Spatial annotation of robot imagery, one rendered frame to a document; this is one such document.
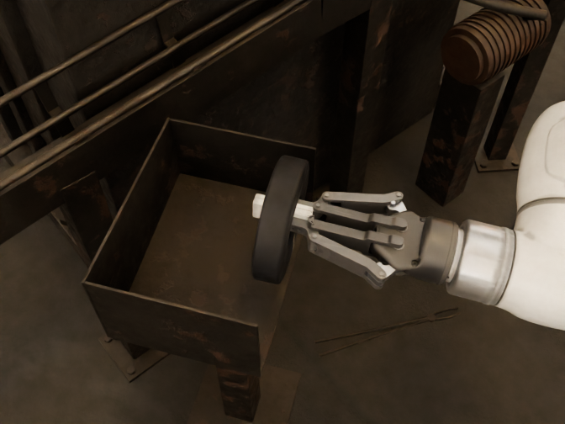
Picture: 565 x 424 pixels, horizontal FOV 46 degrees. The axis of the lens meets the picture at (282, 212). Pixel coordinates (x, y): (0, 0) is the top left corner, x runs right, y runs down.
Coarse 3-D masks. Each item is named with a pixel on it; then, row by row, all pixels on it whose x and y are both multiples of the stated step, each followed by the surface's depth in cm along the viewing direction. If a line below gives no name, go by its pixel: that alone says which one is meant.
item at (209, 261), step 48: (192, 144) 90; (240, 144) 88; (288, 144) 85; (144, 192) 84; (192, 192) 95; (240, 192) 95; (144, 240) 88; (192, 240) 91; (240, 240) 90; (96, 288) 73; (144, 288) 87; (192, 288) 87; (240, 288) 87; (144, 336) 80; (192, 336) 76; (240, 336) 73; (240, 384) 120; (288, 384) 140
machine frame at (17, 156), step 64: (0, 0) 97; (64, 0) 88; (128, 0) 95; (192, 0) 103; (448, 0) 154; (0, 64) 127; (128, 64) 103; (320, 64) 137; (384, 64) 154; (0, 128) 176; (256, 128) 137; (320, 128) 153; (384, 128) 175; (128, 192) 123
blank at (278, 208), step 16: (288, 160) 77; (304, 160) 78; (272, 176) 74; (288, 176) 74; (304, 176) 78; (272, 192) 73; (288, 192) 73; (304, 192) 83; (272, 208) 72; (288, 208) 72; (272, 224) 72; (288, 224) 73; (256, 240) 73; (272, 240) 72; (288, 240) 82; (256, 256) 74; (272, 256) 73; (288, 256) 82; (256, 272) 76; (272, 272) 75
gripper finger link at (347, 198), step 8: (328, 192) 79; (336, 192) 79; (400, 192) 80; (328, 200) 79; (336, 200) 79; (344, 200) 78; (352, 200) 78; (360, 200) 78; (368, 200) 79; (376, 200) 79; (384, 200) 79; (392, 200) 79; (400, 200) 79; (352, 208) 80; (360, 208) 80; (368, 208) 80; (376, 208) 79; (384, 208) 80
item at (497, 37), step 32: (512, 0) 134; (448, 32) 132; (480, 32) 128; (512, 32) 130; (544, 32) 135; (448, 64) 135; (480, 64) 128; (448, 96) 145; (480, 96) 138; (448, 128) 150; (480, 128) 150; (448, 160) 157; (448, 192) 164
